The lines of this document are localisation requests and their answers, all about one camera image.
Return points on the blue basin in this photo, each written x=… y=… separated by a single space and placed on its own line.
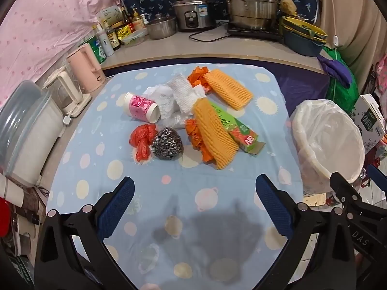
x=302 y=46

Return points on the yellow foam net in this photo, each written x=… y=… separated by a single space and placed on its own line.
x=211 y=133
x=226 y=89

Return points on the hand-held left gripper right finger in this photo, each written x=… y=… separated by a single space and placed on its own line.
x=273 y=205

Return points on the yellow packet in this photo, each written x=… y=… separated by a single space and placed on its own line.
x=123 y=33

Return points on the dark bottle with red label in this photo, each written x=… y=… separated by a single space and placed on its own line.
x=127 y=21

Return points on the white plastic bottle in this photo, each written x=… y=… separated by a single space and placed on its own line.
x=105 y=46

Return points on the purple cloth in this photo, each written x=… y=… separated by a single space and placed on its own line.
x=335 y=69

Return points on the white plug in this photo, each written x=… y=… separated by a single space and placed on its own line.
x=67 y=120

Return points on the pink printed cloth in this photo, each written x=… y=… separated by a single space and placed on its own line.
x=381 y=75

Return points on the pink and white paper cup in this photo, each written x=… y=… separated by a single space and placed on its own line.
x=140 y=107

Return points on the pink electric kettle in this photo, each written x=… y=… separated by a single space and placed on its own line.
x=86 y=69

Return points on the white milk carton box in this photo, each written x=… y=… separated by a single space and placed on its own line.
x=370 y=120

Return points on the red plastic bag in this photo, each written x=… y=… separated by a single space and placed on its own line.
x=142 y=137

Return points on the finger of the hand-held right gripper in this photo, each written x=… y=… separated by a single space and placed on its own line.
x=343 y=185
x=377 y=175

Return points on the amber bottle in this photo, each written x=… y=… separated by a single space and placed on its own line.
x=138 y=20

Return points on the orange plastic bag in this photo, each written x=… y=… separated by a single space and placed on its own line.
x=196 y=77
x=193 y=134

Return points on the blue printed tablecloth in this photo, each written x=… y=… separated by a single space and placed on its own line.
x=181 y=175

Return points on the green bag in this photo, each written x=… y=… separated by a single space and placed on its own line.
x=344 y=92

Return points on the black induction cooker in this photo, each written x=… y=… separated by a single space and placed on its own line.
x=257 y=33

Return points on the white foam net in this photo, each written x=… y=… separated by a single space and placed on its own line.
x=183 y=93

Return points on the pink dotted curtain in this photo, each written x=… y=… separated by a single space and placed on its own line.
x=45 y=21

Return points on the clear food container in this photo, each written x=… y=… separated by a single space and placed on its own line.
x=136 y=37

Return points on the white bin with plastic liner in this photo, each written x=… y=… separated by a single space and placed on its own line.
x=326 y=139

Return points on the plastic container with grey lid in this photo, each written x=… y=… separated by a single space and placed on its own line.
x=27 y=133

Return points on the brown loofah sponge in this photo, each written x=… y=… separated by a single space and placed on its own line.
x=287 y=6

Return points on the white tissue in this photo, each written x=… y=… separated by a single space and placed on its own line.
x=160 y=98

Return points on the small steel pot with lid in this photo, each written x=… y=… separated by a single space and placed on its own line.
x=161 y=27

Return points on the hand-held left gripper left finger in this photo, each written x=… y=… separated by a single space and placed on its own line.
x=116 y=208

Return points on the steel wool scrubber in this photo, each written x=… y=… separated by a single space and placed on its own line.
x=167 y=143

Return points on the dark soy sauce bottle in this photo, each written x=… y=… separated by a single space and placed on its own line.
x=112 y=39

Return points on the white glass kettle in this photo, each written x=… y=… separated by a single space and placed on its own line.
x=66 y=92

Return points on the green packet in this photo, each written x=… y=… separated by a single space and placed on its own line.
x=95 y=50

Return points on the white and green box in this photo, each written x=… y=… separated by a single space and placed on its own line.
x=108 y=16

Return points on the steel steamer pot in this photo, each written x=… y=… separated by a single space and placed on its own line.
x=251 y=6

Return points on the steel rice cooker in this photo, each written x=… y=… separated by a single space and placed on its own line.
x=193 y=12

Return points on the green cardboard box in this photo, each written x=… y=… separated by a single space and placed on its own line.
x=243 y=134

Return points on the beige curtain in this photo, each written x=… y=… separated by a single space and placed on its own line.
x=353 y=12

